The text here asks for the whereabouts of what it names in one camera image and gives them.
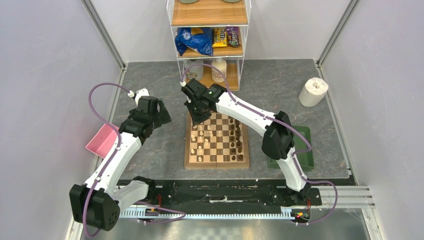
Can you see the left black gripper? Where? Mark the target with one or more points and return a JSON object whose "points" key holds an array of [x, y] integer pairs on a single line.
{"points": [[163, 116]]}

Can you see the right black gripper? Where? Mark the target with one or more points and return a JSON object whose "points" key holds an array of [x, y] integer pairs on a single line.
{"points": [[196, 119]]}

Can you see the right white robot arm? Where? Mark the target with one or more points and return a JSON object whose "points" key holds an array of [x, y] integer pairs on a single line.
{"points": [[275, 128]]}

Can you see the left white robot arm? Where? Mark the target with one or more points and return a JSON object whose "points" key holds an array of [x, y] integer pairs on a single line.
{"points": [[97, 203]]}

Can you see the wooden chess board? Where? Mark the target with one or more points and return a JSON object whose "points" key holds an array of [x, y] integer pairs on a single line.
{"points": [[216, 144]]}

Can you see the cream bottle pink lettering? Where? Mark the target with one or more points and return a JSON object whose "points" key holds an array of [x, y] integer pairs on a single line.
{"points": [[219, 70]]}

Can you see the grey bottle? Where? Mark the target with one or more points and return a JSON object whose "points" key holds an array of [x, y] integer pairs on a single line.
{"points": [[194, 69]]}

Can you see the blue snack bag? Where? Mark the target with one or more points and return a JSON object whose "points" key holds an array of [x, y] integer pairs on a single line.
{"points": [[198, 39]]}

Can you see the yellow candy bag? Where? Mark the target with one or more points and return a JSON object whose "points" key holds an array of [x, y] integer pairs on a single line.
{"points": [[219, 37]]}

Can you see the pink tray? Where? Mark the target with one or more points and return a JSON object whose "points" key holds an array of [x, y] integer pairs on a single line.
{"points": [[102, 142]]}

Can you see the brown candy bag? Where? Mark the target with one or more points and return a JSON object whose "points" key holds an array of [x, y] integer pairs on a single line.
{"points": [[233, 39]]}

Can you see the white paper towel roll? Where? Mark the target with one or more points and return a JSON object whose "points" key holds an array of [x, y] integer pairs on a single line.
{"points": [[313, 91]]}

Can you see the green tray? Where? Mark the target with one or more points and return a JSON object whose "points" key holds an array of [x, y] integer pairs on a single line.
{"points": [[305, 159]]}

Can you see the white wire wooden shelf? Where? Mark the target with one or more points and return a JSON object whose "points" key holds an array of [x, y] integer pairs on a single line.
{"points": [[213, 13]]}

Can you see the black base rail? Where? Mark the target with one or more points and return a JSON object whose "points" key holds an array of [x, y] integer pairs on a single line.
{"points": [[228, 197]]}

